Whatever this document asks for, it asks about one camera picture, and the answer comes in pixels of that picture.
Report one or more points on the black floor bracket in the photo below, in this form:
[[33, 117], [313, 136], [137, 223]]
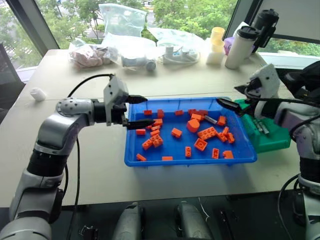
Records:
[[88, 231]]

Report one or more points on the purple container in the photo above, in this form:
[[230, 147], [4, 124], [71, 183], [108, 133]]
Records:
[[229, 46]]

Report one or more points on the black floor bar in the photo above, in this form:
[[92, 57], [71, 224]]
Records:
[[227, 225]]

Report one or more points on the long orange studded plate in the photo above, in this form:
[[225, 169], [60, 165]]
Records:
[[207, 133]]

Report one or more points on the square orange studded brick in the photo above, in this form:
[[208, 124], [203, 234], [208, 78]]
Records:
[[157, 140]]

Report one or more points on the white foam block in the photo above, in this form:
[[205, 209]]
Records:
[[215, 58]]

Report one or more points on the green plastic bin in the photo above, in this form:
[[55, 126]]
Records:
[[272, 140]]

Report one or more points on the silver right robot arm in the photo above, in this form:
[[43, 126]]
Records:
[[306, 140]]

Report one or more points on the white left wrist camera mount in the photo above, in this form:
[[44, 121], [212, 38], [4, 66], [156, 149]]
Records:
[[116, 86]]

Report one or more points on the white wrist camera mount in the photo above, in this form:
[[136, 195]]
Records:
[[268, 80], [116, 86]]

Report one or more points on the small orange brick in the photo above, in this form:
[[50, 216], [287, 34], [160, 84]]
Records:
[[155, 132], [228, 155], [191, 111], [231, 138], [215, 153], [158, 122], [188, 152], [140, 132], [196, 117], [222, 137], [202, 112], [155, 128], [147, 112], [179, 112], [176, 132], [225, 130], [167, 158], [141, 157], [221, 120], [160, 113], [147, 144]]

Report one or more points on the white tumbler with black lid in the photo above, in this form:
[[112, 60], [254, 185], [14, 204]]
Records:
[[237, 50]]

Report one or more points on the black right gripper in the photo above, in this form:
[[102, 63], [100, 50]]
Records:
[[251, 105]]

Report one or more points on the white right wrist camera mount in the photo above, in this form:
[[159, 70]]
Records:
[[268, 80]]

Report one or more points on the black cloth bag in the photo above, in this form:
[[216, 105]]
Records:
[[307, 80]]

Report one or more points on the black chair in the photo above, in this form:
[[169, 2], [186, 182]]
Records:
[[8, 82]]

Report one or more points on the plastic bag of pink items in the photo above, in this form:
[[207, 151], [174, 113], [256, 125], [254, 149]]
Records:
[[87, 56]]

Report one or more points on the grey rounded robot leg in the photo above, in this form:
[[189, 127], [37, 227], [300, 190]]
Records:
[[128, 222], [192, 222]]

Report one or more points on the blue plastic bin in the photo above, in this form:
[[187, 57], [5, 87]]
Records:
[[175, 147]]

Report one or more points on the empty clear plastic bag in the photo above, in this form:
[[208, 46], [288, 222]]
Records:
[[122, 20]]

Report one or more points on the black camera on stand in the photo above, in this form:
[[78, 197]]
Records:
[[265, 27]]

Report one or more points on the plastic bag with power strip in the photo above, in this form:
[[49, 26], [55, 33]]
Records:
[[177, 50]]

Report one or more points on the orange cylinder block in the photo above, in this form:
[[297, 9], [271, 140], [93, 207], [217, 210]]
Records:
[[193, 125]]

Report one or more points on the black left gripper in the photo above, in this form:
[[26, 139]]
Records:
[[118, 113]]

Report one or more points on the plastic bag of white parts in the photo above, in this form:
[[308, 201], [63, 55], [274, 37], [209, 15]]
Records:
[[135, 55]]

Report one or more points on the small white cylinder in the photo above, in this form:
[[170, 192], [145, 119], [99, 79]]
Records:
[[38, 94]]

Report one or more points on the yellow stacked cups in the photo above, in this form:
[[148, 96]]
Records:
[[217, 37]]

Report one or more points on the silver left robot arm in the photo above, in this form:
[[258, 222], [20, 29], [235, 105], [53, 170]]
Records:
[[52, 130]]

